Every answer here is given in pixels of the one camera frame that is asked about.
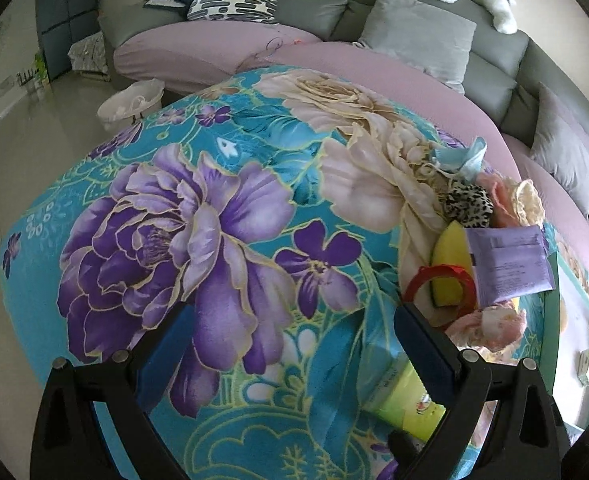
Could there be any leopard print scrunchie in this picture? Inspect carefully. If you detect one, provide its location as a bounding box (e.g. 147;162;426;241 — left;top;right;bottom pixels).
441;182;495;228

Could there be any patterned storage box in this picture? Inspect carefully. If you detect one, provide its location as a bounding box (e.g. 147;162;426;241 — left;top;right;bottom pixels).
68;32;110;81

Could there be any cream scrunchie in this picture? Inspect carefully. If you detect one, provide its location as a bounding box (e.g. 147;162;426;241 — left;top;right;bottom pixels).
507;178;545;228

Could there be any grey sofa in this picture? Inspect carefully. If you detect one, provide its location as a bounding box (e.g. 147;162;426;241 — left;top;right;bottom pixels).
97;0;589;241

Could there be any mauve sofa cover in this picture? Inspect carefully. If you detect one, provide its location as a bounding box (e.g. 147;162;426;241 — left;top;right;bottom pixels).
112;22;589;271

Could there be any dark blue cabinet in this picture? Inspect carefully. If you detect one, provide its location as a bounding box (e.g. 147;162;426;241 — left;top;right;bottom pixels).
35;0;102;83

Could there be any white basket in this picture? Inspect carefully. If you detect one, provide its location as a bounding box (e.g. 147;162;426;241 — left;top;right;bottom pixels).
97;80;165;133

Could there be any green tissue pack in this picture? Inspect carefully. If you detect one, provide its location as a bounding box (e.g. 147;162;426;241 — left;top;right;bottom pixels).
357;350;447;443

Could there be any yellow sponge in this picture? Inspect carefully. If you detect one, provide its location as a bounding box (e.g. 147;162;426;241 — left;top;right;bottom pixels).
431;222;475;308

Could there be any pink floral scrunchie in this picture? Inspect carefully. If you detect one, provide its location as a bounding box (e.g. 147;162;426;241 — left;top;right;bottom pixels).
447;305;527;353

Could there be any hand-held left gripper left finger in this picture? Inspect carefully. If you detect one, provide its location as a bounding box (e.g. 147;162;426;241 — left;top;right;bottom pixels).
32;302;200;480

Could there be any blue face mask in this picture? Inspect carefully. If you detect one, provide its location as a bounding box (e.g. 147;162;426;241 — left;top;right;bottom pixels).
431;137;489;181

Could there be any grey and lilac pillow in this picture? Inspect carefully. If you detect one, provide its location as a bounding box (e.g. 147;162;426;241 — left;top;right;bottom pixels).
528;82;589;218

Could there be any purple packet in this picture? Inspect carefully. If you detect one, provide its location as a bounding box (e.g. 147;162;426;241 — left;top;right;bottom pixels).
465;225;556;309

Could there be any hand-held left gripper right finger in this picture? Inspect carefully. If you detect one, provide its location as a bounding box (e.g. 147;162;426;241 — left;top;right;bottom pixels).
389;302;572;480

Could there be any red ring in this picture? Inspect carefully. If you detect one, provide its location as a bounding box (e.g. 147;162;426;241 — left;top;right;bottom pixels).
401;264;477;321

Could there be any plain grey pillow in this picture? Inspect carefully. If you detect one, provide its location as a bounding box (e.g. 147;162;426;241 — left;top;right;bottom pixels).
357;0;477;93

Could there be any floral teal blanket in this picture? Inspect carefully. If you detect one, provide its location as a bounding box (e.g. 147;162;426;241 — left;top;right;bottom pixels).
0;62;589;480

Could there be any teal box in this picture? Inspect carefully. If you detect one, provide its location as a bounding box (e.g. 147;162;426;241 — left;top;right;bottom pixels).
544;252;589;431

